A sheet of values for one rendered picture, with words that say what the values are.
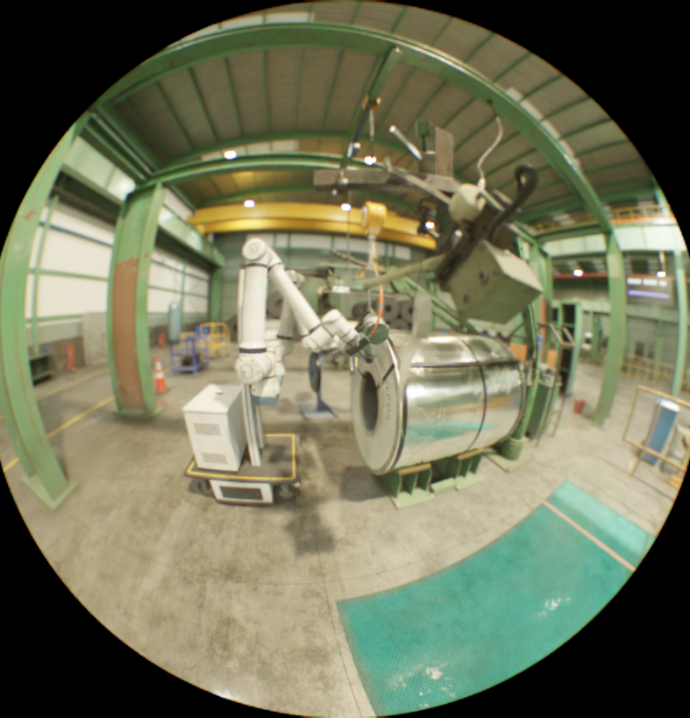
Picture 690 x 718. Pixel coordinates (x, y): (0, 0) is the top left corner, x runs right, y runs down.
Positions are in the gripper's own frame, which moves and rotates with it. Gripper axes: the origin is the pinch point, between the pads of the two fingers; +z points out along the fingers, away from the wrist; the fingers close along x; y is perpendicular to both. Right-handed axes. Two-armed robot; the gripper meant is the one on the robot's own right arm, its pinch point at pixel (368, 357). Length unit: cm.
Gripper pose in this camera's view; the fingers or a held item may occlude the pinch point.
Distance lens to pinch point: 122.5
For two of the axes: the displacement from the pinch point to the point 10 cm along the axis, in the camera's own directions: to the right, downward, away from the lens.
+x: -7.7, 5.6, 3.0
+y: -1.0, -5.8, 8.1
